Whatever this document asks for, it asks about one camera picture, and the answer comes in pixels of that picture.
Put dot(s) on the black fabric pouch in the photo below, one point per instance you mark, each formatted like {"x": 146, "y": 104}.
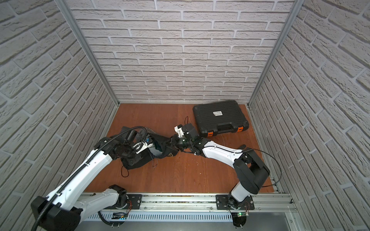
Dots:
{"x": 166, "y": 143}

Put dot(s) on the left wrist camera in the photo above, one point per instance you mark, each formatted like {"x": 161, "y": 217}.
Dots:
{"x": 141, "y": 146}

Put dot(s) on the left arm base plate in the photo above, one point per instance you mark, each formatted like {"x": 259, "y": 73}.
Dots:
{"x": 133, "y": 201}

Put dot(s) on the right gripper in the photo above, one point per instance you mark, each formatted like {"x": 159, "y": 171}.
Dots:
{"x": 176, "y": 139}

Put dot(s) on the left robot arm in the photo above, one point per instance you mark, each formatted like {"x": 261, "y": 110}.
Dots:
{"x": 60, "y": 210}

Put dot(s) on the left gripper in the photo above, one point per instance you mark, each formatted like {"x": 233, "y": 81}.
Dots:
{"x": 161, "y": 147}

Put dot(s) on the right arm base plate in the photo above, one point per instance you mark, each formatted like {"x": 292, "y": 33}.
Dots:
{"x": 227, "y": 202}

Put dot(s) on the black printed drawstring pouch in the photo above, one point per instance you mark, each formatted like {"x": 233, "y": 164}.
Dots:
{"x": 125, "y": 165}

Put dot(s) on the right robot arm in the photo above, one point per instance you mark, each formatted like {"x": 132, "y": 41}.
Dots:
{"x": 251, "y": 170}

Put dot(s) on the aluminium rail frame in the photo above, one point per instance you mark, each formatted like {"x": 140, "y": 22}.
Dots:
{"x": 196, "y": 207}

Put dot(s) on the black plastic tool case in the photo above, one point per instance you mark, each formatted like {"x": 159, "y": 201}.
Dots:
{"x": 218, "y": 118}

